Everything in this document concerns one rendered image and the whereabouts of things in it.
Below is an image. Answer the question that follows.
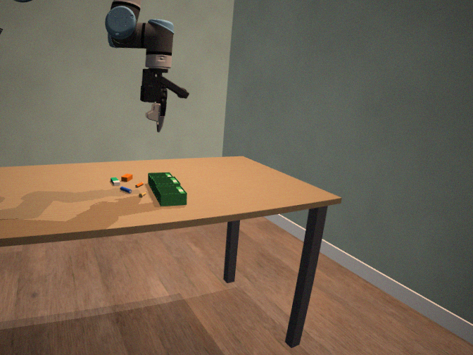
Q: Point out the green rack of bins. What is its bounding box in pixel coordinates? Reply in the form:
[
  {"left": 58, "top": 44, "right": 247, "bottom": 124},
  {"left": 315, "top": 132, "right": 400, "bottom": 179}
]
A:
[{"left": 148, "top": 173, "right": 187, "bottom": 206}]

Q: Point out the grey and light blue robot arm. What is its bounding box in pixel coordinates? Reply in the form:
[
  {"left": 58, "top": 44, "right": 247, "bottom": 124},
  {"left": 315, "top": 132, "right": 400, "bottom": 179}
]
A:
[{"left": 105, "top": 0, "right": 189, "bottom": 99}]

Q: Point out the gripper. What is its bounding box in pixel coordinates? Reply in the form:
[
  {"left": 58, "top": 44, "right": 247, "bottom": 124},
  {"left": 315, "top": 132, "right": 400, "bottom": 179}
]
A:
[{"left": 140, "top": 68, "right": 168, "bottom": 132}]

